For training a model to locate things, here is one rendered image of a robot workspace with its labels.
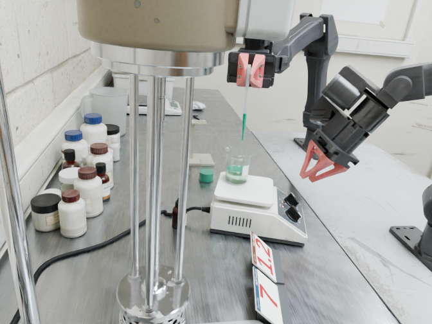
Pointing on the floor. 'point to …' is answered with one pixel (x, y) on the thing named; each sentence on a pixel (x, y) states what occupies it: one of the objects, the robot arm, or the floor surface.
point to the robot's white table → (367, 218)
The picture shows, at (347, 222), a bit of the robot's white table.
